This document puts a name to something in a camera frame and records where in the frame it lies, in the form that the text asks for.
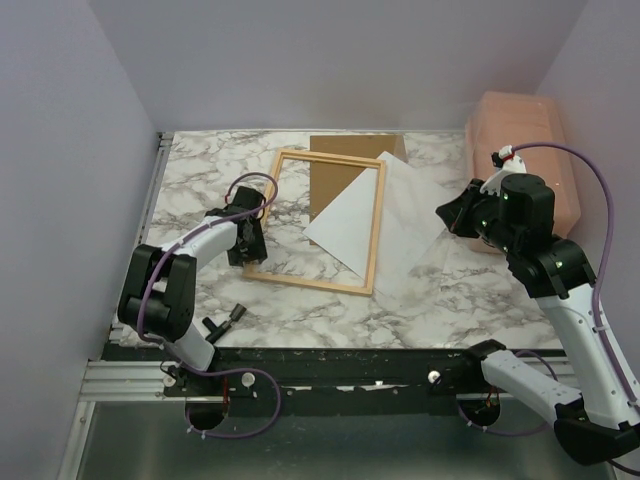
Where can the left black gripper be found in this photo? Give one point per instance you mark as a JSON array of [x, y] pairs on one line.
[[258, 253]]

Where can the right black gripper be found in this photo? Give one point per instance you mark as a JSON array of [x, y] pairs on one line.
[[456, 212]]

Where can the light wooden picture frame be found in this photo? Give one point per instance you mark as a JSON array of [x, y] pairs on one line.
[[367, 289]]

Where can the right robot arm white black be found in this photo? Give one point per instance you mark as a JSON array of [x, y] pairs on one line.
[[596, 421]]

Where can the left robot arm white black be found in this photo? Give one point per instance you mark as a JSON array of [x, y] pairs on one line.
[[158, 297]]

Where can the white photo paper sheet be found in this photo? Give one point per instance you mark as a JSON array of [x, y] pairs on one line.
[[350, 225]]

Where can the brown cardboard backing board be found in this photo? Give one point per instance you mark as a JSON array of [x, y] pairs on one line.
[[328, 181]]

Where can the translucent pink plastic box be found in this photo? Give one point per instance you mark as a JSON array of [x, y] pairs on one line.
[[502, 119]]

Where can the black T-handle tool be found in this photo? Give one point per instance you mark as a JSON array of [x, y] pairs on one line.
[[217, 331]]

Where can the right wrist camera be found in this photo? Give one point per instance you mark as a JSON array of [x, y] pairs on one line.
[[506, 162]]

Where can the black mounting base rail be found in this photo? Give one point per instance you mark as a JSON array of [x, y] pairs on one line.
[[255, 382]]

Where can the aluminium extrusion rail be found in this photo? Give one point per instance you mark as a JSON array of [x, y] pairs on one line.
[[122, 381]]

